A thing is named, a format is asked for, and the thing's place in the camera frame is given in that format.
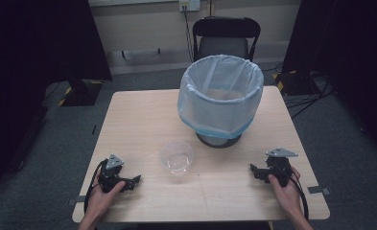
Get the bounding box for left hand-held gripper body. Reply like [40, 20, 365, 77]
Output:
[98, 153, 136, 194]

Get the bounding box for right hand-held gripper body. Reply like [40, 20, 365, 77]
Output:
[256, 147, 299, 189]

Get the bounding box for clear plastic cup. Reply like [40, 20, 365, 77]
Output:
[158, 139, 196, 175]

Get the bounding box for dark round trash bin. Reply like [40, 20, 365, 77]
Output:
[195, 131, 243, 150]

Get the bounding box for bin with blue liner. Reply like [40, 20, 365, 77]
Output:
[177, 54, 265, 140]

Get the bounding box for person's right hand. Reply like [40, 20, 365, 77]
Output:
[268, 166, 303, 219]

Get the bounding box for person's left hand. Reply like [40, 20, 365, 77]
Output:
[84, 180, 127, 222]

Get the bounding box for grey tape strip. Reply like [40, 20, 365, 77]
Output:
[66, 195, 88, 207]
[307, 185, 332, 196]

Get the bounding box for black stand base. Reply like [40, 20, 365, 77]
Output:
[57, 79, 105, 107]
[271, 70, 322, 97]

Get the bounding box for black curtain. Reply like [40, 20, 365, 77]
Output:
[281, 0, 377, 155]
[0, 0, 114, 203]

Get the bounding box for black folding chair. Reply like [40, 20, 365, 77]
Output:
[192, 15, 262, 63]

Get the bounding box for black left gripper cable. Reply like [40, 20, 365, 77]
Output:
[82, 158, 109, 215]

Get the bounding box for black floor cables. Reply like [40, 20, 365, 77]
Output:
[263, 62, 337, 120]

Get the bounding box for grey wall cable duct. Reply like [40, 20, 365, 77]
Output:
[106, 47, 194, 68]

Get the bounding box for black wall cable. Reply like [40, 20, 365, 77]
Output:
[181, 5, 196, 63]

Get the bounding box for white wall socket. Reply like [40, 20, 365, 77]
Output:
[177, 0, 201, 13]

